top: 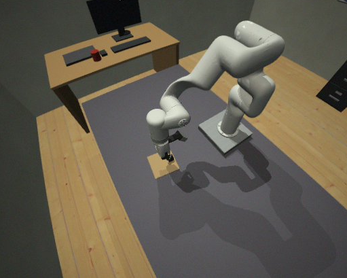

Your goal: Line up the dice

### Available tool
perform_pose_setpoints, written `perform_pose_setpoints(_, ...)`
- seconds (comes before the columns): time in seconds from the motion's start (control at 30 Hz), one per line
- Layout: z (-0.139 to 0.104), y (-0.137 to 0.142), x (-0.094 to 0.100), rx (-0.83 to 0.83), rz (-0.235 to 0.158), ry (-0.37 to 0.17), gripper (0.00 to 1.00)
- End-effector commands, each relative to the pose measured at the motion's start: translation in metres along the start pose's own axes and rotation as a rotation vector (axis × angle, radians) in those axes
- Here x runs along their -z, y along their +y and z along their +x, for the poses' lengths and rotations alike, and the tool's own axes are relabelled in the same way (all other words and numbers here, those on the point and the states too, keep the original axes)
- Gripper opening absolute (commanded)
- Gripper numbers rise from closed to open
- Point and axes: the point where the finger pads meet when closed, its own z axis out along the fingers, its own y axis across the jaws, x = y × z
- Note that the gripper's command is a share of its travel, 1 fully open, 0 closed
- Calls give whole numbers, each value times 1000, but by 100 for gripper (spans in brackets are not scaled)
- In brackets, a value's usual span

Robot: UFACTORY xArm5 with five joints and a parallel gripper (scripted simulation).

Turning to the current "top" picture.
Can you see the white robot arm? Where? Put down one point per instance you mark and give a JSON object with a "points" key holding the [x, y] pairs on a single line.
{"points": [[244, 58]]}

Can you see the tan flat mat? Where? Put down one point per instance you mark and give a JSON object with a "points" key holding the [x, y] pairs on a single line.
{"points": [[161, 167]]}

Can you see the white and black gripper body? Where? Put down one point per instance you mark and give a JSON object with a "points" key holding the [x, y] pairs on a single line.
{"points": [[162, 148]]}

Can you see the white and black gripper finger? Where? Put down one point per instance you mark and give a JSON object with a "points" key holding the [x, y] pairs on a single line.
{"points": [[166, 156]]}

